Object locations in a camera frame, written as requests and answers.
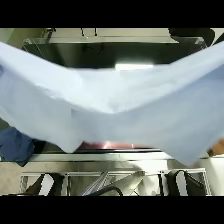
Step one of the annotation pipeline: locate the light blue shirt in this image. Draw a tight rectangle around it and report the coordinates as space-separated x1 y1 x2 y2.
0 40 224 167

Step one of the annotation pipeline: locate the dark blue garment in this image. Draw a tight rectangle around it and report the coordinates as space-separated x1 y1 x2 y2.
0 126 38 167

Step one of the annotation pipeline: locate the silver frame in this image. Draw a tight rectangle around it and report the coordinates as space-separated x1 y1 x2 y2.
19 151 224 197

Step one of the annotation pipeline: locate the black cable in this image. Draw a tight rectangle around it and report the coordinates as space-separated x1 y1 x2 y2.
87 185 124 197

